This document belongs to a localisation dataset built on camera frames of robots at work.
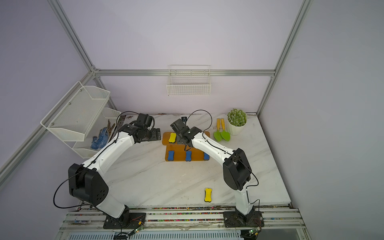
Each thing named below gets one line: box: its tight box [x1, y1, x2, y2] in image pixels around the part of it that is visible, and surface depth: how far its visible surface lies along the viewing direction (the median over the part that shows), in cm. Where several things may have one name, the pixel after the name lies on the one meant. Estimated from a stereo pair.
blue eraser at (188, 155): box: [185, 150, 192, 162], surface depth 97 cm
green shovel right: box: [220, 118, 231, 142], surface depth 110 cm
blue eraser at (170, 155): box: [168, 150, 175, 161], surface depth 98 cm
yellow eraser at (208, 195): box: [204, 188, 212, 203], surface depth 82 cm
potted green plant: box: [227, 108, 248, 136], surface depth 103 cm
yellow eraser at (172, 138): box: [168, 132, 177, 144], surface depth 90 cm
